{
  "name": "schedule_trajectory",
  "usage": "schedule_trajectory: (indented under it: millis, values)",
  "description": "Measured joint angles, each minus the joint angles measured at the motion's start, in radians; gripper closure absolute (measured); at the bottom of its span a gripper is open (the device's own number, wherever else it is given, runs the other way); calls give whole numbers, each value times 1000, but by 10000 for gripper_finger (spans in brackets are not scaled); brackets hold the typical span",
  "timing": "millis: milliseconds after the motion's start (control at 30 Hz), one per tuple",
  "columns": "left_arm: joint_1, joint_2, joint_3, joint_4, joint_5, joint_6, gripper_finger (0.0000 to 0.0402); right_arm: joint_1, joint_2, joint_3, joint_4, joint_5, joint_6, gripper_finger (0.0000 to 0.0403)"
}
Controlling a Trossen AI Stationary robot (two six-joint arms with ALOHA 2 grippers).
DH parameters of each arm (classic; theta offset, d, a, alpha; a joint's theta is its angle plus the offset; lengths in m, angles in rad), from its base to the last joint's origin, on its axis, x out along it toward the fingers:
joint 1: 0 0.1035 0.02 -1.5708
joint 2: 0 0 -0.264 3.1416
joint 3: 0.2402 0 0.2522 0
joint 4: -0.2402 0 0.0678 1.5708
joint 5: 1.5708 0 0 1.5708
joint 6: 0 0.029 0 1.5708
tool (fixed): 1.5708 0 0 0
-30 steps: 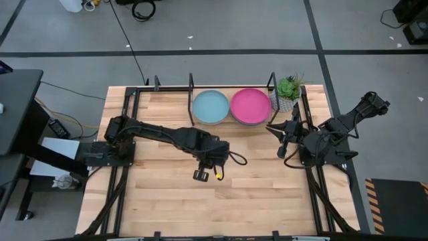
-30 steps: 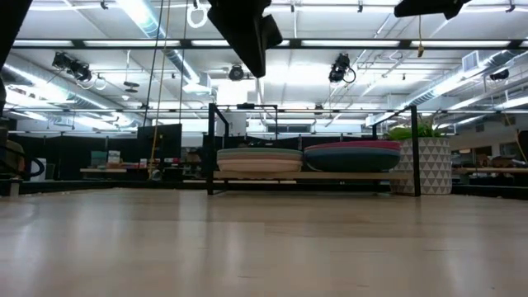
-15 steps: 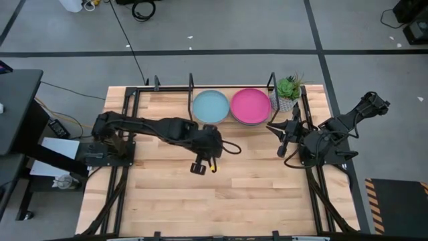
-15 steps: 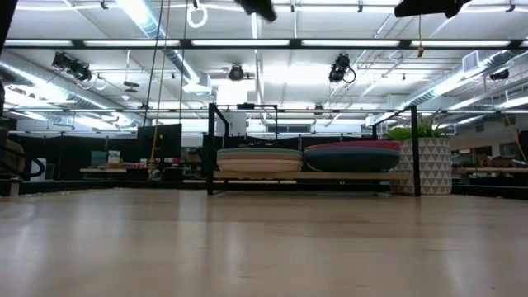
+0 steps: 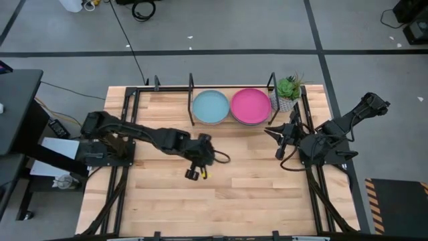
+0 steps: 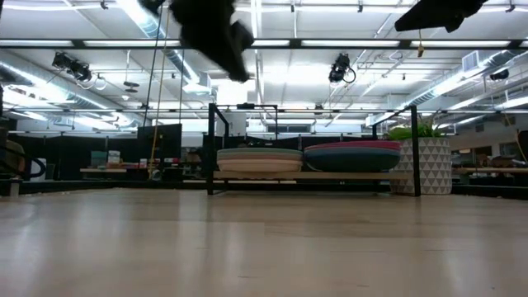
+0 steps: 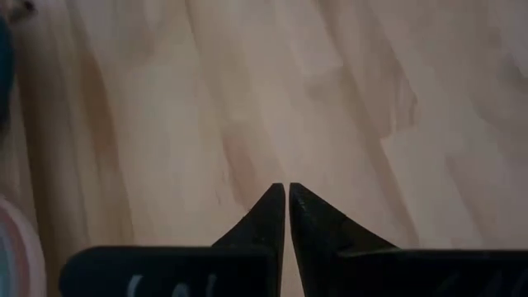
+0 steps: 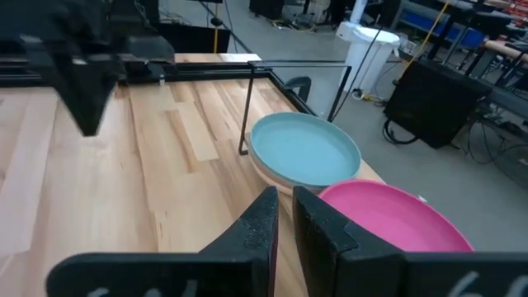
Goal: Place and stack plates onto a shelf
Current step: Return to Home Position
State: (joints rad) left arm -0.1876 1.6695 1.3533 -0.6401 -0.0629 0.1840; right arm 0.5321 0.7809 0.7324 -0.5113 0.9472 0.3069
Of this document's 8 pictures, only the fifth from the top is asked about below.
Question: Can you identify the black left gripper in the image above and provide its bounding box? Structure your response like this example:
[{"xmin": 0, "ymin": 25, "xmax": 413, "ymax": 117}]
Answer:
[{"xmin": 187, "ymin": 133, "xmax": 217, "ymax": 180}]

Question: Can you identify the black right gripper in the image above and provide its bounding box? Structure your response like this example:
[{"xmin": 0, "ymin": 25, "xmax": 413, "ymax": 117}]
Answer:
[{"xmin": 263, "ymin": 112, "xmax": 304, "ymax": 147}]

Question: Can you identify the pink plate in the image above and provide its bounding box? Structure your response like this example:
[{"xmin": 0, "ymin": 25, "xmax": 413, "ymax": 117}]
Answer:
[{"xmin": 230, "ymin": 88, "xmax": 272, "ymax": 127}]

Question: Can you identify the light teal plate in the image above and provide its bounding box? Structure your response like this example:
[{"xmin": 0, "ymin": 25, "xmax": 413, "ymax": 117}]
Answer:
[{"xmin": 191, "ymin": 89, "xmax": 231, "ymax": 126}]

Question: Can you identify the green succulent in white pot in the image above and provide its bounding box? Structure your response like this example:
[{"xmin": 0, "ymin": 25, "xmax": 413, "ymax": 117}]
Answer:
[{"xmin": 269, "ymin": 70, "xmax": 314, "ymax": 114}]

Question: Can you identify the black mat with hazard stripes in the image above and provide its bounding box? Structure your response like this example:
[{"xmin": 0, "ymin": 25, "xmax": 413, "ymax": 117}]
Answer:
[{"xmin": 364, "ymin": 177, "xmax": 428, "ymax": 236}]

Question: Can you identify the white sheet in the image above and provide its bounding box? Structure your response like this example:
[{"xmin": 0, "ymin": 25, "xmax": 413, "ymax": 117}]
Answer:
[{"xmin": 29, "ymin": 137, "xmax": 82, "ymax": 178}]

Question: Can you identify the black power adapter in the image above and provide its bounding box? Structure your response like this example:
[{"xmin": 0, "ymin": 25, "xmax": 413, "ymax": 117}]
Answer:
[{"xmin": 47, "ymin": 118, "xmax": 72, "ymax": 139}]

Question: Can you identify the black equipment box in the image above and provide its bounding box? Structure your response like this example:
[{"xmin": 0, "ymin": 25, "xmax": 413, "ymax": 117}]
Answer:
[{"xmin": 403, "ymin": 19, "xmax": 428, "ymax": 46}]

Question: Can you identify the black equipment case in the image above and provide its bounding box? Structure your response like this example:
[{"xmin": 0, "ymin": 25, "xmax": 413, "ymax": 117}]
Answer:
[{"xmin": 393, "ymin": 0, "xmax": 428, "ymax": 24}]

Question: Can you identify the black desk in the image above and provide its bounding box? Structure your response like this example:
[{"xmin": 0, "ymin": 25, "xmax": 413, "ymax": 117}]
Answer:
[{"xmin": 0, "ymin": 68, "xmax": 90, "ymax": 222}]

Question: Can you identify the white container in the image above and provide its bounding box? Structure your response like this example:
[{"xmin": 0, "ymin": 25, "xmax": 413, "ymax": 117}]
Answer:
[{"xmin": 59, "ymin": 0, "xmax": 84, "ymax": 13}]

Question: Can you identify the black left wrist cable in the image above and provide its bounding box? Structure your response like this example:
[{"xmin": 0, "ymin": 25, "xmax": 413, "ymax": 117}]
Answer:
[{"xmin": 212, "ymin": 149, "xmax": 231, "ymax": 165}]

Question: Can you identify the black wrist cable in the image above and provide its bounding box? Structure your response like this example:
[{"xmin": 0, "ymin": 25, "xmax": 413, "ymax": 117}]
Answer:
[
  {"xmin": 212, "ymin": 149, "xmax": 231, "ymax": 165},
  {"xmin": 280, "ymin": 146, "xmax": 309, "ymax": 173}
]

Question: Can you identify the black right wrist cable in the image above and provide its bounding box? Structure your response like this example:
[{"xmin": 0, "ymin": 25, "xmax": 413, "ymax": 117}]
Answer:
[{"xmin": 280, "ymin": 146, "xmax": 309, "ymax": 173}]

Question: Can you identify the wooden shelf with black frame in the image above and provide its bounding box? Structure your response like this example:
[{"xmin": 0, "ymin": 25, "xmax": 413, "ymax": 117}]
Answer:
[{"xmin": 187, "ymin": 72, "xmax": 281, "ymax": 127}]

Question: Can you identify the black table frame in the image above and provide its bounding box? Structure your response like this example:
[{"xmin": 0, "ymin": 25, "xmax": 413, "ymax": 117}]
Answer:
[{"xmin": 76, "ymin": 75, "xmax": 360, "ymax": 241}]

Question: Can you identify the long black floor cable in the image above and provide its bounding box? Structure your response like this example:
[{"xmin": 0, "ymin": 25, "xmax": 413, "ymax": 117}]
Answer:
[{"xmin": 108, "ymin": 0, "xmax": 148, "ymax": 85}]

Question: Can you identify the black looped cable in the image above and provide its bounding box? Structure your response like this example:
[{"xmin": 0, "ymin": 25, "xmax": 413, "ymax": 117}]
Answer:
[{"xmin": 380, "ymin": 8, "xmax": 406, "ymax": 29}]

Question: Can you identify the thin black floor cable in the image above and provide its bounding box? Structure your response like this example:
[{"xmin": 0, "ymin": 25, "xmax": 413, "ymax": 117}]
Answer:
[{"xmin": 39, "ymin": 81, "xmax": 106, "ymax": 101}]

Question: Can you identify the yellow cable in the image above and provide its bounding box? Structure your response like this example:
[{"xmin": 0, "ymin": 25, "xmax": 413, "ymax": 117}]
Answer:
[{"xmin": 34, "ymin": 96, "xmax": 85, "ymax": 131}]

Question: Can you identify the coiled black cable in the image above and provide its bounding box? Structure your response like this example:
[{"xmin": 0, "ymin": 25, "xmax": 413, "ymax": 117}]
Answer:
[{"xmin": 131, "ymin": 0, "xmax": 157, "ymax": 23}]

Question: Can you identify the white cable bundle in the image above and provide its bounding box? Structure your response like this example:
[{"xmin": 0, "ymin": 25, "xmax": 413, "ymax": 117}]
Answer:
[{"xmin": 82, "ymin": 0, "xmax": 102, "ymax": 12}]

